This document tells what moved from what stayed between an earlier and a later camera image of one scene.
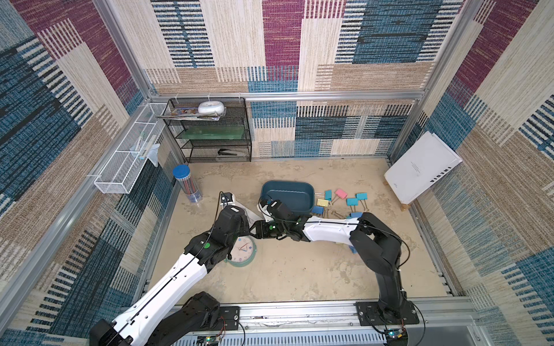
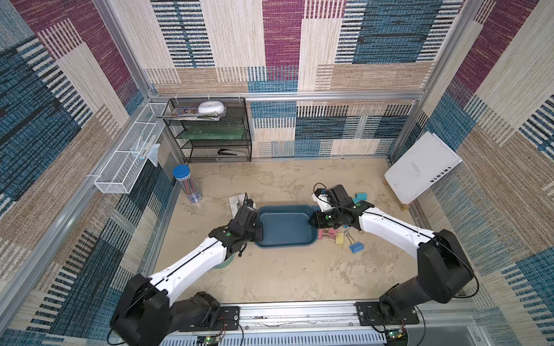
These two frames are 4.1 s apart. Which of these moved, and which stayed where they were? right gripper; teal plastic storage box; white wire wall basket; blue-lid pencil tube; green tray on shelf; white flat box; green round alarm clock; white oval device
Moved: green round alarm clock; teal plastic storage box; right gripper
Stayed: white flat box; white oval device; white wire wall basket; blue-lid pencil tube; green tray on shelf
